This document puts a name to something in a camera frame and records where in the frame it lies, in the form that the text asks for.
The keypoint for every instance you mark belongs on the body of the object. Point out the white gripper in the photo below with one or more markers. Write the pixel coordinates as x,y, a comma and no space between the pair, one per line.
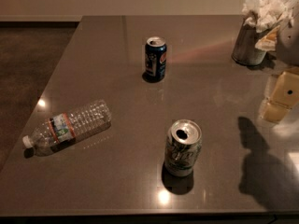
289,44

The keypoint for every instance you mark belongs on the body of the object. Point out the green 7up can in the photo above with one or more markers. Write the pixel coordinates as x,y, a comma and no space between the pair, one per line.
183,145

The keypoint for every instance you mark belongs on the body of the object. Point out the blue pepsi can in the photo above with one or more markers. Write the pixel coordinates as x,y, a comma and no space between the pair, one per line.
155,57

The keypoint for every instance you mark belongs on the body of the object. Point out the metal cup holder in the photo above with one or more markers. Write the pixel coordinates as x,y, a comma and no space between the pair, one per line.
244,51

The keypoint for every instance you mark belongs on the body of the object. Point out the white crumpled napkins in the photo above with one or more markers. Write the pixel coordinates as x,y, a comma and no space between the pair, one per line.
263,15

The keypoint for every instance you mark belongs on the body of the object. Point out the clear plastic water bottle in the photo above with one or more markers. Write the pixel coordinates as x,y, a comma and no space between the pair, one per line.
68,128

